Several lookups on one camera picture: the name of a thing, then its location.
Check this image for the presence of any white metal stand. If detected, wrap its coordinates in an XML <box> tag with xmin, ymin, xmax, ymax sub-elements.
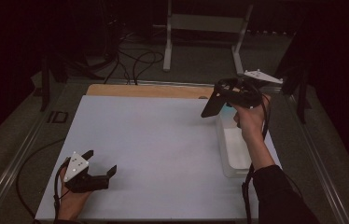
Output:
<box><xmin>162</xmin><ymin>0</ymin><xmax>255</xmax><ymax>77</ymax></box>

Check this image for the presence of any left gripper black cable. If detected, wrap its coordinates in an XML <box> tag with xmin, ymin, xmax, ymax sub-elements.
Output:
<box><xmin>52</xmin><ymin>158</ymin><xmax>71</xmax><ymax>224</ymax></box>

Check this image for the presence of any white table mat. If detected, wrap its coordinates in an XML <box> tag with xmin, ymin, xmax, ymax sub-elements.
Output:
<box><xmin>35</xmin><ymin>94</ymin><xmax>283</xmax><ymax>221</ymax></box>

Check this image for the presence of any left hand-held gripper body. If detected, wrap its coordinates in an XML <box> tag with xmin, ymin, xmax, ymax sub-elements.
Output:
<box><xmin>63</xmin><ymin>151</ymin><xmax>110</xmax><ymax>194</ymax></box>

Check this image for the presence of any white plastic bin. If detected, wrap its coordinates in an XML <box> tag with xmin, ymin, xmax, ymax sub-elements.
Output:
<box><xmin>216</xmin><ymin>105</ymin><xmax>258</xmax><ymax>179</ymax></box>

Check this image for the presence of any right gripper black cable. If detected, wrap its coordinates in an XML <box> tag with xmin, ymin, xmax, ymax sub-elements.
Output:
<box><xmin>241</xmin><ymin>94</ymin><xmax>272</xmax><ymax>224</ymax></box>

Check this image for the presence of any black phone case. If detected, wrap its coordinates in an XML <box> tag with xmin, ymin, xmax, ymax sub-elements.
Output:
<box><xmin>200</xmin><ymin>77</ymin><xmax>242</xmax><ymax>119</ymax></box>

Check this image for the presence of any person's left hand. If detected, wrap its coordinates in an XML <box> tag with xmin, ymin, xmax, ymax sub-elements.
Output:
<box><xmin>58</xmin><ymin>169</ymin><xmax>94</xmax><ymax>221</ymax></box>

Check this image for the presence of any metal floor rail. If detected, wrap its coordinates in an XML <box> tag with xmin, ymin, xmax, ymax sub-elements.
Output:
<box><xmin>283</xmin><ymin>90</ymin><xmax>349</xmax><ymax>224</ymax></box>
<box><xmin>0</xmin><ymin>80</ymin><xmax>80</xmax><ymax>224</ymax></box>

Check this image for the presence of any black tripod stand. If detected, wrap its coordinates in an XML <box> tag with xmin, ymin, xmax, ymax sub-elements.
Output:
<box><xmin>274</xmin><ymin>18</ymin><xmax>312</xmax><ymax>124</ymax></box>
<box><xmin>40</xmin><ymin>54</ymin><xmax>68</xmax><ymax>112</ymax></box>

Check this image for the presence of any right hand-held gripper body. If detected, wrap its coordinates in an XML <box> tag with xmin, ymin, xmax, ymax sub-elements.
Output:
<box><xmin>225</xmin><ymin>68</ymin><xmax>284</xmax><ymax>110</ymax></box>

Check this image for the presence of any person's right hand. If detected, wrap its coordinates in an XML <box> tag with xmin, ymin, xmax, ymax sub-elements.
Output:
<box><xmin>232</xmin><ymin>94</ymin><xmax>272</xmax><ymax>142</ymax></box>

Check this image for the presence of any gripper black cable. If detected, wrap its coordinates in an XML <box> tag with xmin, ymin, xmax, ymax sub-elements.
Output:
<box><xmin>241</xmin><ymin>94</ymin><xmax>272</xmax><ymax>224</ymax></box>
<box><xmin>52</xmin><ymin>158</ymin><xmax>71</xmax><ymax>224</ymax></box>

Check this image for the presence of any black floor cable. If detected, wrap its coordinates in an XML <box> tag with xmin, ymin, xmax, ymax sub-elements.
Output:
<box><xmin>104</xmin><ymin>31</ymin><xmax>165</xmax><ymax>87</ymax></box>
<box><xmin>15</xmin><ymin>138</ymin><xmax>66</xmax><ymax>220</ymax></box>

